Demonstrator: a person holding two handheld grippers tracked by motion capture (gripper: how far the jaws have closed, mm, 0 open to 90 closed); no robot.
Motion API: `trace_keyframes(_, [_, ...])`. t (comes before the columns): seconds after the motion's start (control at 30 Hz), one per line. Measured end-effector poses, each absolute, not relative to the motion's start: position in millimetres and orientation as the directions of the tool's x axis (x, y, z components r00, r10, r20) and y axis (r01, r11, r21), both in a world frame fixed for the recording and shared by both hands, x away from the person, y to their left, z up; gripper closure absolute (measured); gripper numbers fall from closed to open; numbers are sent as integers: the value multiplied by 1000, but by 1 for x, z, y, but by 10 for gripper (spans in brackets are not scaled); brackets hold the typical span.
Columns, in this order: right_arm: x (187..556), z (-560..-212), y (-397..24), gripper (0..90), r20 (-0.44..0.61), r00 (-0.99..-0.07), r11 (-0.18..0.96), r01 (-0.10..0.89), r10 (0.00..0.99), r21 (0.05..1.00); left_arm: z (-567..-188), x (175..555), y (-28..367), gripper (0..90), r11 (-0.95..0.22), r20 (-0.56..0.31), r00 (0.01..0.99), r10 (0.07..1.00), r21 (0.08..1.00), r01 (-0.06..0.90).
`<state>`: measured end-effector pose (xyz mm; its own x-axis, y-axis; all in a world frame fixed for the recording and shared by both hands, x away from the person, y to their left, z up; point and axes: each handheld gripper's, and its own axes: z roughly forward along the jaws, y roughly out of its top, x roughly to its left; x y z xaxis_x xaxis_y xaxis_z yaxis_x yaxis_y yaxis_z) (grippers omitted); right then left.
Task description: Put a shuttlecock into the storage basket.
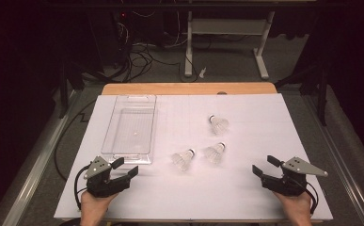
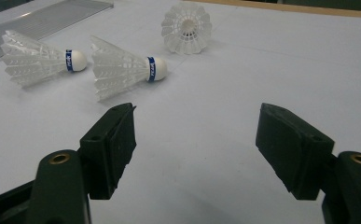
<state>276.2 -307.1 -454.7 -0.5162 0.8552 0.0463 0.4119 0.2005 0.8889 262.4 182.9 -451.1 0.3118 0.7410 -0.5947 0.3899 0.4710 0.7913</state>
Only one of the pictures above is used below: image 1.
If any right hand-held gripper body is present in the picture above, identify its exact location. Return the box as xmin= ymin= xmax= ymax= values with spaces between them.
xmin=259 ymin=156 xmax=329 ymax=198

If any black stand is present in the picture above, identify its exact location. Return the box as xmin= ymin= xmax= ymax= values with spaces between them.
xmin=275 ymin=62 xmax=328 ymax=126
xmin=58 ymin=59 xmax=87 ymax=120

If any person's right hand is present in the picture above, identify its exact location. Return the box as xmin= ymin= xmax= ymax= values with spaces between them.
xmin=272 ymin=190 xmax=314 ymax=218

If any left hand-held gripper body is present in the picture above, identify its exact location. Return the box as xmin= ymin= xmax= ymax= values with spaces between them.
xmin=83 ymin=155 xmax=131 ymax=199

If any white metal stand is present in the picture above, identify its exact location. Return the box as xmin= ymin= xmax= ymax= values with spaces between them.
xmin=183 ymin=10 xmax=277 ymax=80

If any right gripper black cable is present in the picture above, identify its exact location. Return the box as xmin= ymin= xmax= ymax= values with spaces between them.
xmin=295 ymin=177 xmax=319 ymax=215

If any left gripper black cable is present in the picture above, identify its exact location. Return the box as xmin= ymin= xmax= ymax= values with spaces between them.
xmin=73 ymin=165 xmax=91 ymax=211

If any wooden table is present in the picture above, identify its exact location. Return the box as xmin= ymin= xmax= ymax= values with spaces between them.
xmin=101 ymin=82 xmax=324 ymax=224

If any person's left hand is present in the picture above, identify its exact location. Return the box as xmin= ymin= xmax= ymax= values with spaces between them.
xmin=80 ymin=190 xmax=119 ymax=218

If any black equipment with red light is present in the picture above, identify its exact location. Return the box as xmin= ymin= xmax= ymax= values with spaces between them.
xmin=88 ymin=8 xmax=134 ymax=69

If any long black floor cable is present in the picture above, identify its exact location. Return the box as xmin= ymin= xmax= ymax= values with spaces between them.
xmin=54 ymin=98 xmax=98 ymax=182

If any aluminium floor rail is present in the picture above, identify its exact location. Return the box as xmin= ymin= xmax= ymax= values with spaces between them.
xmin=301 ymin=93 xmax=364 ymax=226
xmin=0 ymin=90 xmax=84 ymax=226

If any bundle of black floor cables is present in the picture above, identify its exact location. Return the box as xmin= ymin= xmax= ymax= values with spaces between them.
xmin=117 ymin=40 xmax=199 ymax=83

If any clear plastic container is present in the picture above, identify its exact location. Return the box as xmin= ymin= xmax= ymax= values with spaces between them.
xmin=100 ymin=94 xmax=157 ymax=165

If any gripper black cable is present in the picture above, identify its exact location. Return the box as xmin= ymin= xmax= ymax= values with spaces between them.
xmin=73 ymin=165 xmax=91 ymax=211
xmin=295 ymin=177 xmax=319 ymax=215

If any white shuttlecock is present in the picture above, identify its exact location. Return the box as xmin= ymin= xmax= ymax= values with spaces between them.
xmin=171 ymin=148 xmax=197 ymax=172
xmin=203 ymin=141 xmax=227 ymax=165
xmin=208 ymin=114 xmax=229 ymax=136

